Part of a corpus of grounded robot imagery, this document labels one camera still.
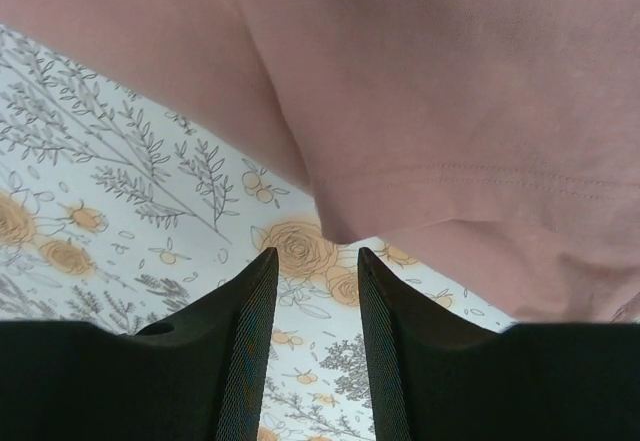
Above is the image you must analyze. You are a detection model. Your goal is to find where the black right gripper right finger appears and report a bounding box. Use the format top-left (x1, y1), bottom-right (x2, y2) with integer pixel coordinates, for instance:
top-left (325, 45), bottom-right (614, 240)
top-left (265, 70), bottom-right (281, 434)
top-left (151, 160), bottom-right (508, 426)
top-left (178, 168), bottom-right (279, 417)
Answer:
top-left (358, 248), bottom-right (639, 440)

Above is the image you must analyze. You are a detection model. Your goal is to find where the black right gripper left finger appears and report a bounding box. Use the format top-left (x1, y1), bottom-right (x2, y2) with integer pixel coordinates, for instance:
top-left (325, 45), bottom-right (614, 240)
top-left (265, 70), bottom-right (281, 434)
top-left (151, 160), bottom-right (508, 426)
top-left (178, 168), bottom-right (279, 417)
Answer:
top-left (1, 248), bottom-right (278, 440)

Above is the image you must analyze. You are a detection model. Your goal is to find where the pink t shirt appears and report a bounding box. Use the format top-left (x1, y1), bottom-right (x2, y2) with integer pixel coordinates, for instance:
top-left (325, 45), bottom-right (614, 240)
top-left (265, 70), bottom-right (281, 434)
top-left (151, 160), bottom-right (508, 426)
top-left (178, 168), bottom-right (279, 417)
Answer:
top-left (1, 0), bottom-right (639, 322)

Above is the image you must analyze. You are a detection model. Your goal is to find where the floral patterned table mat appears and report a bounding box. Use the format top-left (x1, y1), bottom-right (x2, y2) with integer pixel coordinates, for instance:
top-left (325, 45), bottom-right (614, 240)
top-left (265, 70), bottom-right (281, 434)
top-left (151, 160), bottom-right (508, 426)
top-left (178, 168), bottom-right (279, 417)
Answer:
top-left (0, 23), bottom-right (516, 441)

